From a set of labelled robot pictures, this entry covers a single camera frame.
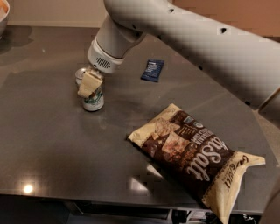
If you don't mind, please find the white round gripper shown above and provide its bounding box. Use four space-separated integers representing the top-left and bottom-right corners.
78 38 124 98

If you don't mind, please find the white green 7up can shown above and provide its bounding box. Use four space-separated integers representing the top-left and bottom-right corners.
75 67 104 112

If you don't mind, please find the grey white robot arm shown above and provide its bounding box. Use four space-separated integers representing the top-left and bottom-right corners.
87 0 280 224

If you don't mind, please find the brown cream chip bag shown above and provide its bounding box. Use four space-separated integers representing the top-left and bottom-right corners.
129 104 265 224

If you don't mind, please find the dark blue snack packet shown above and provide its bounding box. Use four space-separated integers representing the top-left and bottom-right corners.
141 59 165 82

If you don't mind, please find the white bowl at corner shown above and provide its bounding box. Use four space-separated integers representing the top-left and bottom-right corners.
0 0 10 38

